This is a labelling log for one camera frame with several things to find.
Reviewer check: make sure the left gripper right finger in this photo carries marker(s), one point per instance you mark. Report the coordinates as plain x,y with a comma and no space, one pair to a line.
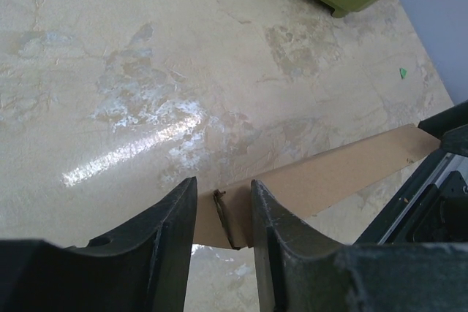
300,269

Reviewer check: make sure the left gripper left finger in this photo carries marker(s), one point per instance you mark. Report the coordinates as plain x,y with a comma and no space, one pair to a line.
141,265

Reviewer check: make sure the brown cardboard box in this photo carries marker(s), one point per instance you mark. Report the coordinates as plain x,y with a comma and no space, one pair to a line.
224,214

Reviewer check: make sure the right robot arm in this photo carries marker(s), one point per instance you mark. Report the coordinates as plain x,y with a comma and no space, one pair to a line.
431,206

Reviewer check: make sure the small green leaf fragment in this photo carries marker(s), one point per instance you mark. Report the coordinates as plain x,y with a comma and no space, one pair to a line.
402,73

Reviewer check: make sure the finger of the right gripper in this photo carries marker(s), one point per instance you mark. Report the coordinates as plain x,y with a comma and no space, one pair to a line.
450,127

